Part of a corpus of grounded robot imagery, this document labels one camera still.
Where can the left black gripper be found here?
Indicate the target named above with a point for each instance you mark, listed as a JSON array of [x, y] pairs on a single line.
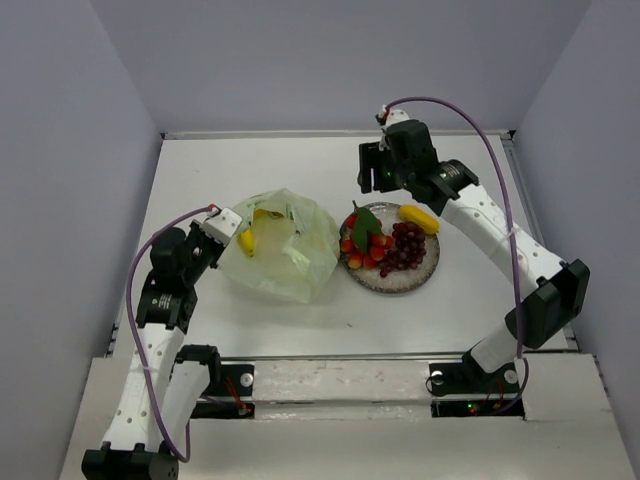
[[197, 231]]

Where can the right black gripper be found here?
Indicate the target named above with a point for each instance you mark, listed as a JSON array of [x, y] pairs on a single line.
[[371, 157]]

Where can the red fake cherries with leaf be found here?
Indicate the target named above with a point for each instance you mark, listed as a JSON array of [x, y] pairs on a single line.
[[363, 244]]

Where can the yellow fake banana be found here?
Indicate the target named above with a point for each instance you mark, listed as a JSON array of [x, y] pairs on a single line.
[[246, 238]]

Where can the yellow fake mango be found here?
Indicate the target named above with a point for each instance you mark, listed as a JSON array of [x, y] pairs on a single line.
[[411, 213]]

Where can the purple fake grapes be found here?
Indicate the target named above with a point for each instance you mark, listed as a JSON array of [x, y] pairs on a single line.
[[405, 249]]

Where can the light green plastic bag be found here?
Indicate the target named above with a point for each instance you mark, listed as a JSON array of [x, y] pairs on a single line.
[[296, 246]]

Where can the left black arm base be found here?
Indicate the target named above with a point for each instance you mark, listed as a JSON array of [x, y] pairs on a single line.
[[231, 398]]

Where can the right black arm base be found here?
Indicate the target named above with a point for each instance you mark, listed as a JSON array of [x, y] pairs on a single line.
[[454, 395]]

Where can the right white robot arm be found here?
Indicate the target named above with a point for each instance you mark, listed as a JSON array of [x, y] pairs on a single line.
[[549, 291]]

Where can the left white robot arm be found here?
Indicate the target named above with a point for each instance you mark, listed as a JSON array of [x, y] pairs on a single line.
[[148, 437]]

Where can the speckled ceramic plate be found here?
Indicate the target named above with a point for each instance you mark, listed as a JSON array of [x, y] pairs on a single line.
[[398, 281]]

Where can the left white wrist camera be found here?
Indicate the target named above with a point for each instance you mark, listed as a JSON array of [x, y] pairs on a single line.
[[222, 225]]

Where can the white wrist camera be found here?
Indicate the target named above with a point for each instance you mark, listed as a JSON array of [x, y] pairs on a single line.
[[388, 116], [222, 225]]

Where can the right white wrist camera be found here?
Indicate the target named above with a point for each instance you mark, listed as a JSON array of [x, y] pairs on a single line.
[[388, 116]]

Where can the aluminium table frame rail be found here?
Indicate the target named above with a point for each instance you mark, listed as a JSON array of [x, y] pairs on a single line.
[[263, 134]]

